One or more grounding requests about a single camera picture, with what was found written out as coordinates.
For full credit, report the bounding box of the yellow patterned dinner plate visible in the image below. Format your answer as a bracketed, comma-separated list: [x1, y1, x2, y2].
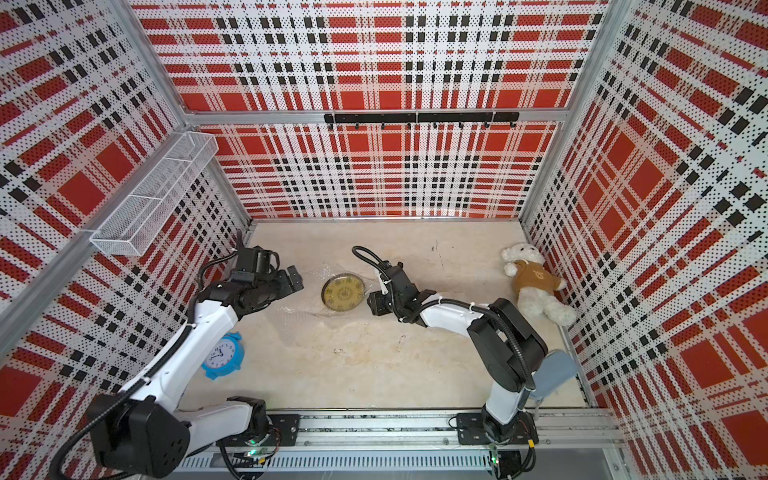
[321, 273, 365, 312]

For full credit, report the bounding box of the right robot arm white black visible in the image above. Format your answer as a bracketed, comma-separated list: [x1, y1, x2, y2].
[352, 246, 548, 446]

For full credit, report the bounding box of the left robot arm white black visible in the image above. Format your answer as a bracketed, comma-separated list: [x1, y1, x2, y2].
[49, 266, 303, 479]

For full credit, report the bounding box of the blue alarm clock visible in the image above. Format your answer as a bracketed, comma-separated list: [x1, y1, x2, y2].
[202, 332, 245, 380]

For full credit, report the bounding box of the white teddy bear brown shirt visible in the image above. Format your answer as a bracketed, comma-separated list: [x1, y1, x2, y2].
[501, 243, 577, 327]

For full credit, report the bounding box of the grey blue zip pouch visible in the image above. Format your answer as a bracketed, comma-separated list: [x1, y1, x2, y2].
[529, 350, 578, 403]

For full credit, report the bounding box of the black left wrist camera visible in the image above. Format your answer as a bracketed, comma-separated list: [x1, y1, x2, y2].
[229, 246, 280, 284]

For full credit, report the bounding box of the white wire mesh shelf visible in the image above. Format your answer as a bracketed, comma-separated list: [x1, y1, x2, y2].
[90, 131, 218, 257]

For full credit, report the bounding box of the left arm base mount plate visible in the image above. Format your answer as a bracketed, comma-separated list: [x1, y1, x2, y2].
[221, 414, 301, 448]

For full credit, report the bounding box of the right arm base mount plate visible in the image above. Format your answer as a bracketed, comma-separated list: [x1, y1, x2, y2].
[455, 410, 539, 445]

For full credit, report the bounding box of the black wall hook rail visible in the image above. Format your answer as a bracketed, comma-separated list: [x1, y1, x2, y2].
[324, 111, 520, 128]

